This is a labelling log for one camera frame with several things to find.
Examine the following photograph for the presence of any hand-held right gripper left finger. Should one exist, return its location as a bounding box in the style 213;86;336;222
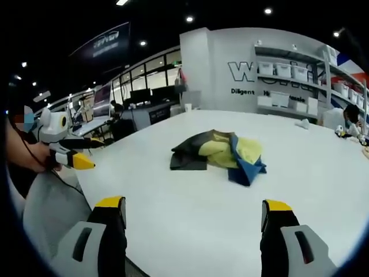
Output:
50;196;129;277

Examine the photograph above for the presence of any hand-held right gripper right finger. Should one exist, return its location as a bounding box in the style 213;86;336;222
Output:
259;199;338;277

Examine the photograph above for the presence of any grey yellow blue garment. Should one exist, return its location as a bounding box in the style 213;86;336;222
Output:
170;129;268;187

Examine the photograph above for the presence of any person's left hand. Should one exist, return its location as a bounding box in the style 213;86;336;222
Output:
28;142;63;173

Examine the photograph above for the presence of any person's dark clothing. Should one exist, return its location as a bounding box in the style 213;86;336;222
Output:
5;169;37;200

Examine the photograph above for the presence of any black computer monitor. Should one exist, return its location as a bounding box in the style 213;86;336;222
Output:
129;88;152;100
151;85;176;99

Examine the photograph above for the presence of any dark grey counter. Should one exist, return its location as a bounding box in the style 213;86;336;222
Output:
122;100;181;132

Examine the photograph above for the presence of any dark hanging banner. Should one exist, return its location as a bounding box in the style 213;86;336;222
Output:
68;21;131;59

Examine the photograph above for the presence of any grey metal shelf rack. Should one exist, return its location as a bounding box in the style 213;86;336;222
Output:
253;39;369;122

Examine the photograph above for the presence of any row of white storage boxes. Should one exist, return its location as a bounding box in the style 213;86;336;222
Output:
257;47;366;115

